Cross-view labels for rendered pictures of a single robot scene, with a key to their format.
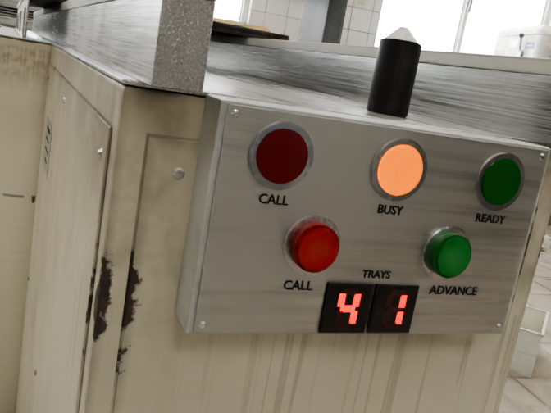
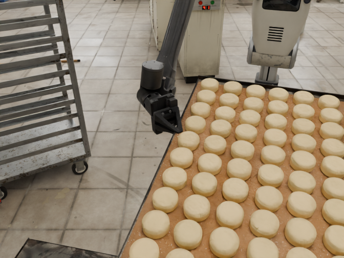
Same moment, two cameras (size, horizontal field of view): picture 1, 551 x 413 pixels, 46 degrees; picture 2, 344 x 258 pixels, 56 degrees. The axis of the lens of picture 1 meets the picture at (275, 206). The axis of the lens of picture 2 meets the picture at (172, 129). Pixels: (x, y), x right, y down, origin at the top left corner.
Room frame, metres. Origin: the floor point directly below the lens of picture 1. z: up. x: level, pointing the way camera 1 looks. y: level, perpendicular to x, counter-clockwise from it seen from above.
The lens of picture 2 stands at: (-2.33, -0.59, 1.42)
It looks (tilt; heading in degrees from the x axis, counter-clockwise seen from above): 35 degrees down; 17
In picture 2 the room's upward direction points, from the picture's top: straight up
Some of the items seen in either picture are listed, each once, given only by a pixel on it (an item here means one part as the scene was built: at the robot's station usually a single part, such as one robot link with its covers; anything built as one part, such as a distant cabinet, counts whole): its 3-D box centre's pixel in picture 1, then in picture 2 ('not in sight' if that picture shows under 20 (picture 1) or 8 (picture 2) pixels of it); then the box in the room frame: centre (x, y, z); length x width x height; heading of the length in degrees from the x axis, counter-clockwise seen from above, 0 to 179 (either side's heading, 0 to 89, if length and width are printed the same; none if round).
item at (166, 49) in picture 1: (57, 21); not in sight; (1.26, 0.46, 0.87); 2.01 x 0.03 x 0.07; 24
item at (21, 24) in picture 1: (20, 15); not in sight; (1.57, 0.66, 0.88); 1.28 x 0.01 x 0.07; 24
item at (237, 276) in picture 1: (372, 228); (206, 0); (0.42, -0.07, 0.77); 0.24 x 0.04 x 0.14; 114
